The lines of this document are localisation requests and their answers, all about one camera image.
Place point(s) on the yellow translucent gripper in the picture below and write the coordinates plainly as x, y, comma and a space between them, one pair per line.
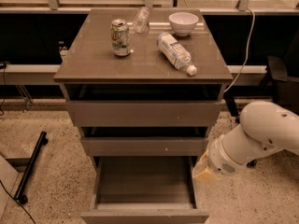
219, 159

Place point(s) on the grey bottom drawer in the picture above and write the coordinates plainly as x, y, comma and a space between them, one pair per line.
144, 190

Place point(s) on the grey drawer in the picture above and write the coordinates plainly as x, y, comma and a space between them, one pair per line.
119, 105
144, 141
144, 190

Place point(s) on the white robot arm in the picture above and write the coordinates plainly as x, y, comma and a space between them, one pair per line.
264, 129

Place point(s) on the grey drawer cabinet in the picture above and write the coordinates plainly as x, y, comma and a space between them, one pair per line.
92, 61

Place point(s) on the grey middle drawer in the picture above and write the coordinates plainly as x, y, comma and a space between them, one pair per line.
144, 141

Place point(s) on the grey top drawer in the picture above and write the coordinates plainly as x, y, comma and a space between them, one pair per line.
119, 105

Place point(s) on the white labelled water bottle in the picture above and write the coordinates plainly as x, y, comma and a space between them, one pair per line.
176, 54

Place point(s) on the white bowl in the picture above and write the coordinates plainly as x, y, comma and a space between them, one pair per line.
183, 23

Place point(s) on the black metal stand leg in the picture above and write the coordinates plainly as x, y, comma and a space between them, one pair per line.
19, 195

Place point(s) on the green soda can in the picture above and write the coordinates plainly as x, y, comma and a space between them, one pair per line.
120, 37

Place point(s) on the grey window ledge rail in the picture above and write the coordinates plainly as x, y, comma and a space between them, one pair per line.
25, 74

